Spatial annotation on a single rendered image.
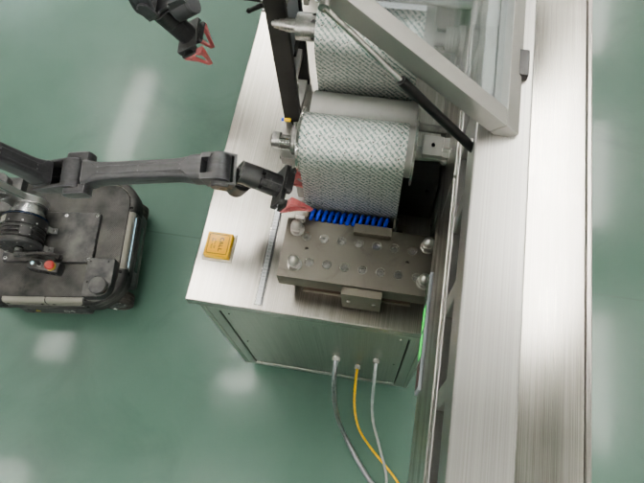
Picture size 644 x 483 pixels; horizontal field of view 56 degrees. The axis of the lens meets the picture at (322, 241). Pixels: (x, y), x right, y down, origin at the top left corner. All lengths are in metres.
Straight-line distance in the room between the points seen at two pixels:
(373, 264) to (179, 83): 1.92
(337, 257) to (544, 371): 0.64
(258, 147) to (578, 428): 1.18
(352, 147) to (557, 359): 0.61
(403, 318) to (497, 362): 0.80
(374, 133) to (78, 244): 1.56
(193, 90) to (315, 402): 1.63
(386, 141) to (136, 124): 1.96
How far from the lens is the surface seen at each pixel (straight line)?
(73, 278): 2.58
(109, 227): 2.60
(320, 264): 1.51
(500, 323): 0.84
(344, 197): 1.49
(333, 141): 1.34
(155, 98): 3.18
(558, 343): 1.08
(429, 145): 1.36
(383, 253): 1.52
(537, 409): 1.05
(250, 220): 1.72
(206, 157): 1.46
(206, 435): 2.51
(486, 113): 0.91
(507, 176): 0.92
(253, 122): 1.88
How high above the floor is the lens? 2.44
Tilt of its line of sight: 67 degrees down
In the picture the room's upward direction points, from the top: 7 degrees counter-clockwise
